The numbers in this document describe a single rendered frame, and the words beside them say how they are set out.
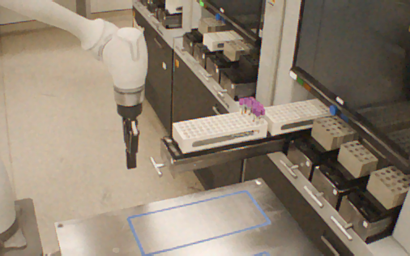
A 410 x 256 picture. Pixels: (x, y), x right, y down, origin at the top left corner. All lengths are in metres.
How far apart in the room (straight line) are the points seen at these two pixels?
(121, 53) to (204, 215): 0.48
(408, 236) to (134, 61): 0.89
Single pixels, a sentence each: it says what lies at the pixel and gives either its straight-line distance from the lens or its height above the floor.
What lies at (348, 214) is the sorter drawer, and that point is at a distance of 1.43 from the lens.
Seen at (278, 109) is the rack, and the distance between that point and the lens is 1.67.
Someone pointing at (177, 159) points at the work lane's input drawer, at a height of 0.80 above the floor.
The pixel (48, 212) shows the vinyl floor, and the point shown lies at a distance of 2.55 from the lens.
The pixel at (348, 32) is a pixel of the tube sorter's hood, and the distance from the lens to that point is 1.41.
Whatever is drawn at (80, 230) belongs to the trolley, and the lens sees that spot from 1.23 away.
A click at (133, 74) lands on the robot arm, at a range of 1.29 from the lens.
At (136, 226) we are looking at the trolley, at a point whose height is 0.82.
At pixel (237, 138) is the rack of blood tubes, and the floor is 0.81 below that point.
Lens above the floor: 1.67
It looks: 32 degrees down
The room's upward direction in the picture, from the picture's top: 4 degrees clockwise
